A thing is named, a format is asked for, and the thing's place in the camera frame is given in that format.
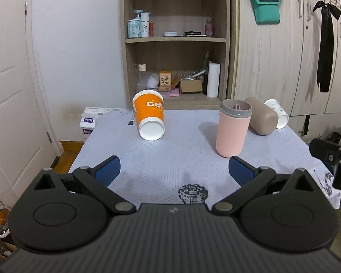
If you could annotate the white paper roll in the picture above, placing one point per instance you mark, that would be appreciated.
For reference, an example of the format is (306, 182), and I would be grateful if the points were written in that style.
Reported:
(213, 79)

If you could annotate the pink glass bottle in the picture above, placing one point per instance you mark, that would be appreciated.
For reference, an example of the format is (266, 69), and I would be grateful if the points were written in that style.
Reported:
(209, 28)

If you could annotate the black ribbon bow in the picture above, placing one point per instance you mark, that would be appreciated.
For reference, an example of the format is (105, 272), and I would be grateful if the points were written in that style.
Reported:
(326, 51)

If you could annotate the wooden open shelf unit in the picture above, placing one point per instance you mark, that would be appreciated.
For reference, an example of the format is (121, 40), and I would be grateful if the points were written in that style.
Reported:
(176, 45)

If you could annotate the teal box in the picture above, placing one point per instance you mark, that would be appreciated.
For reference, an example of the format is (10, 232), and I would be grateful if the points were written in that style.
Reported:
(265, 8)

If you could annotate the black small items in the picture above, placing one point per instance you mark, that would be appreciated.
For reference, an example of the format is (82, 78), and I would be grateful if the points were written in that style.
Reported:
(192, 33)

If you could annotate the white tissue packs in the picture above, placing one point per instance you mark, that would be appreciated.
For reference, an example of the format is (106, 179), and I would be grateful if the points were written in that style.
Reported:
(92, 119)

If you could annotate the open cardboard box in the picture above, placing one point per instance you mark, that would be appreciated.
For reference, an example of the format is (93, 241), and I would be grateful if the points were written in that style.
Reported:
(191, 86)

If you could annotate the dark bag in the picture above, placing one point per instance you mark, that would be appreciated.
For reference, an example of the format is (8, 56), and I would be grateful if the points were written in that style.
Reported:
(334, 138)

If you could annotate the floral printed box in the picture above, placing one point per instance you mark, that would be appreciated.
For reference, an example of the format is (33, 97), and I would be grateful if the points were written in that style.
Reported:
(165, 79)

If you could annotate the light wooden wardrobe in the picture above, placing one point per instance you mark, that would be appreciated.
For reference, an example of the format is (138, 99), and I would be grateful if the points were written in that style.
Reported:
(289, 62)

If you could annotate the white flat tin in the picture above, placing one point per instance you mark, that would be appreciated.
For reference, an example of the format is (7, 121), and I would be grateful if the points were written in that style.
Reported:
(170, 33)

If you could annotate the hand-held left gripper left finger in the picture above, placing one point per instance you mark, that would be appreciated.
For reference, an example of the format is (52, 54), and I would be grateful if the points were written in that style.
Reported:
(109, 171)

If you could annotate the white door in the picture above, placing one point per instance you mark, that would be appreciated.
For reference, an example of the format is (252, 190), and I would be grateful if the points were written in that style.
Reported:
(11, 91)

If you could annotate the dark slim bottle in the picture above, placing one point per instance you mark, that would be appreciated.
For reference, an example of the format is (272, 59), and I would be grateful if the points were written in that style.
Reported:
(205, 76)

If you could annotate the pink flat box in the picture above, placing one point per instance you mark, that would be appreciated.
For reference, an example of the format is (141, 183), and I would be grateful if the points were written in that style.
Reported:
(172, 92)

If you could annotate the teal pump bottle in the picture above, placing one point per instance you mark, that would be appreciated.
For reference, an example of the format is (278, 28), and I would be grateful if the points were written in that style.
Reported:
(134, 27)

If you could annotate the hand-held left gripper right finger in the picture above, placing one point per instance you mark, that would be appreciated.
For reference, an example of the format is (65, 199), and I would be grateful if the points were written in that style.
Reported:
(240, 171)

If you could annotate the white tall bottle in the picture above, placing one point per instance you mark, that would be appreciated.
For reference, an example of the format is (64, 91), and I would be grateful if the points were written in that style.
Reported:
(144, 25)

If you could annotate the white paper cup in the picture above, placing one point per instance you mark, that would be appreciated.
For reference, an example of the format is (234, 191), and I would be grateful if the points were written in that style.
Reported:
(280, 113)

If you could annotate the white round container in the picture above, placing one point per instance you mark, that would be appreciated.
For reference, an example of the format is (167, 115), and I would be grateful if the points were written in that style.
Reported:
(153, 81)

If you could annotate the orange paper cup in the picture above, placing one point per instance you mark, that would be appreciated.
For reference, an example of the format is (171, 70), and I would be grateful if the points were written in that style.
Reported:
(149, 111)

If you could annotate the clear bottle with cream cap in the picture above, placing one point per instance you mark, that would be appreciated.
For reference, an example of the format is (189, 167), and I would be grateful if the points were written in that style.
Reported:
(142, 78)

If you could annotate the small red bottle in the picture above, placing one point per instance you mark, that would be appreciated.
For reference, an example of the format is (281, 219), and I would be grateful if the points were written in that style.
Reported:
(151, 30)

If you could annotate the beige plastic cup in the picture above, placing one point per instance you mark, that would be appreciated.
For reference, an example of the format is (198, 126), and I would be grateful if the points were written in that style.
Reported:
(263, 116)

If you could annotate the white printed cloth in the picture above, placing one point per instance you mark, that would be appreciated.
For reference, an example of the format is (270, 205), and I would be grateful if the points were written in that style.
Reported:
(173, 156)

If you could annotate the pink tumbler with grey lid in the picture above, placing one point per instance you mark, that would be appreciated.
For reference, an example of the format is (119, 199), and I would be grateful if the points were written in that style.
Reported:
(231, 133)

